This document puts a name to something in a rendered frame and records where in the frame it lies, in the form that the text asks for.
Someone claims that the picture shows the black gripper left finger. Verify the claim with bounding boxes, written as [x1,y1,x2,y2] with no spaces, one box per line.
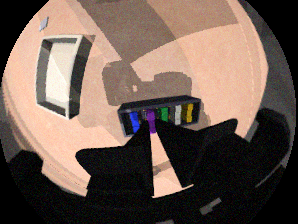
[76,120,154,196]

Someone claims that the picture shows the dark grey fuse block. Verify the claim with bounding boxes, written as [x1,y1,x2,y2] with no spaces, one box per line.
[117,95,201,137]

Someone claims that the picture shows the green fuse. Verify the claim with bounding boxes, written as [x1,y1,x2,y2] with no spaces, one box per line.
[158,107,168,121]

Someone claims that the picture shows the blue blade fuse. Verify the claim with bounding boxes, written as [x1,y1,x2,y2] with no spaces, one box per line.
[130,112,140,132]

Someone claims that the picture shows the white tray with grey walls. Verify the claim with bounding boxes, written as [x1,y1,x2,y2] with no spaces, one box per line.
[35,34,93,121]

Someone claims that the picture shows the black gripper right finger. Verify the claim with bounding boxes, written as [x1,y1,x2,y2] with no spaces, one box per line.
[156,119,238,189]

